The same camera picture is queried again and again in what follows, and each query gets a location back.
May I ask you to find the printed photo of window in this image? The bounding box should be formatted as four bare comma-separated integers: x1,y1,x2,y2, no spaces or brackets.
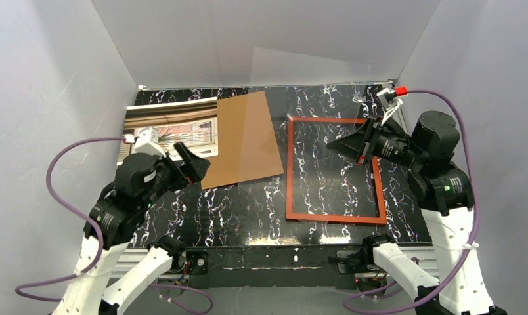
123,97,219,160

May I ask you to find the brown cardboard backing board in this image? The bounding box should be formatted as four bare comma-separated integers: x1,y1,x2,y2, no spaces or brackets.
201,91,284,190

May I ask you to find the orange picture frame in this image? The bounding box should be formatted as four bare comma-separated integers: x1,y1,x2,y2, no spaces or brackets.
286,116,387,226

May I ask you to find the clear acrylic sheet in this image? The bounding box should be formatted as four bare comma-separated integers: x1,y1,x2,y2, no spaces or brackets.
248,47,374,87

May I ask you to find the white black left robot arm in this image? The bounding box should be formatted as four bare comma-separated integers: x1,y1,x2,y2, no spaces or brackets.
54,142,211,314

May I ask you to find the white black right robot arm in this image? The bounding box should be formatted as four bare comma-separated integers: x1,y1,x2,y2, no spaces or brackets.
327,111,503,314

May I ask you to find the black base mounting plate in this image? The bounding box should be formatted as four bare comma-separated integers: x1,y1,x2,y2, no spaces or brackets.
187,244,360,289

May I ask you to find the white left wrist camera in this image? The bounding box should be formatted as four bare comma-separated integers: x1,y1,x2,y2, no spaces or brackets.
123,127,165,157

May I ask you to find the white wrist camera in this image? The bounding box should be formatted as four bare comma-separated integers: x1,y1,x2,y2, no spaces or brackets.
123,127,165,157
376,86,408,126

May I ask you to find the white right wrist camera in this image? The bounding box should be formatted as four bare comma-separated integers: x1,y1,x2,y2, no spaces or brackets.
376,86,408,126

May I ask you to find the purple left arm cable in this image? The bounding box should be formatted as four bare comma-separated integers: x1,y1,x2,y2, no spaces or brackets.
14,135,215,315

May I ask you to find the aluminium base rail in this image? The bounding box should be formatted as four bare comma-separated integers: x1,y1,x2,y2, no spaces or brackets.
111,243,439,278

